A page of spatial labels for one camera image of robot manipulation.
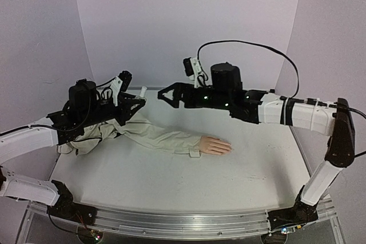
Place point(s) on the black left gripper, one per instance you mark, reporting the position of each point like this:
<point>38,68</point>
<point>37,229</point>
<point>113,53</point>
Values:
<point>126,114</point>

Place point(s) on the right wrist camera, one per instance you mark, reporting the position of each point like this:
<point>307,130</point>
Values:
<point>195,72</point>

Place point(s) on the clear nail polish bottle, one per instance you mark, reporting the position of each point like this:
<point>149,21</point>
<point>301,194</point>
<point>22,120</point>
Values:
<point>140,98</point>

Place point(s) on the mannequin hand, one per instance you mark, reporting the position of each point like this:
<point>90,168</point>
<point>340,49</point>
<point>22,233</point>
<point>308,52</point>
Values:
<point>214,146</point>

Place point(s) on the white nail polish cap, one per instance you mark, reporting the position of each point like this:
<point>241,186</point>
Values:
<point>143,91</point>

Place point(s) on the aluminium rear table rail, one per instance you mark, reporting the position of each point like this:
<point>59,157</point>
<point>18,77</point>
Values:
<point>157,88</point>

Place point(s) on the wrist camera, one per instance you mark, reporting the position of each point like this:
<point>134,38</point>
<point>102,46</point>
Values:
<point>112,88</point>
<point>195,72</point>

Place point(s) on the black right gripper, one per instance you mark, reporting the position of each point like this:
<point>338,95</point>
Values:
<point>183,95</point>

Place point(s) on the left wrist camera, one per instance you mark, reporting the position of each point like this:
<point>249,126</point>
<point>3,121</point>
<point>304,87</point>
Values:
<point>112,88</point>

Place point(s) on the beige zip jacket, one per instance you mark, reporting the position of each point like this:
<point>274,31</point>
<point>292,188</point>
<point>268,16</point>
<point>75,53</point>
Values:
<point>138,129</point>

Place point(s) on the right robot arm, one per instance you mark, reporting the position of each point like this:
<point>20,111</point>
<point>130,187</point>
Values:
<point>331,119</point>

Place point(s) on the aluminium front table rail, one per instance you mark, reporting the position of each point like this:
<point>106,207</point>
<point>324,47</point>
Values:
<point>192,226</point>

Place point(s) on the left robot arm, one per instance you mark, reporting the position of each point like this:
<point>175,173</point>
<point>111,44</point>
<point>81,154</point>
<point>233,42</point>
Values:
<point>88,107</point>

